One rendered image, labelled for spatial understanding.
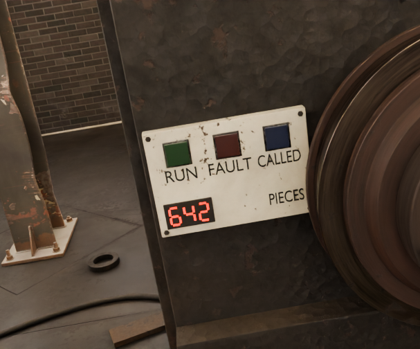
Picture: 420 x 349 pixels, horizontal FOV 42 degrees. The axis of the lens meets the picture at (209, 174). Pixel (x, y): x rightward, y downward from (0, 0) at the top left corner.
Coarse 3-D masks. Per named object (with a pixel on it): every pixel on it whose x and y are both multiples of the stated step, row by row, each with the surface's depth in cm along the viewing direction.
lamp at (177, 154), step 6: (168, 144) 85; (174, 144) 85; (180, 144) 85; (186, 144) 85; (168, 150) 85; (174, 150) 85; (180, 150) 85; (186, 150) 85; (168, 156) 85; (174, 156) 85; (180, 156) 85; (186, 156) 85; (168, 162) 85; (174, 162) 85; (180, 162) 86; (186, 162) 86
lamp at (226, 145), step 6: (216, 138) 85; (222, 138) 85; (228, 138) 85; (234, 138) 85; (216, 144) 85; (222, 144) 85; (228, 144) 85; (234, 144) 85; (222, 150) 85; (228, 150) 86; (234, 150) 86; (222, 156) 86
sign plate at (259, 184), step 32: (192, 128) 84; (224, 128) 85; (256, 128) 85; (288, 128) 85; (160, 160) 86; (192, 160) 86; (224, 160) 86; (256, 160) 87; (288, 160) 87; (160, 192) 87; (192, 192) 88; (224, 192) 88; (256, 192) 89; (288, 192) 89; (160, 224) 89; (192, 224) 89; (224, 224) 90
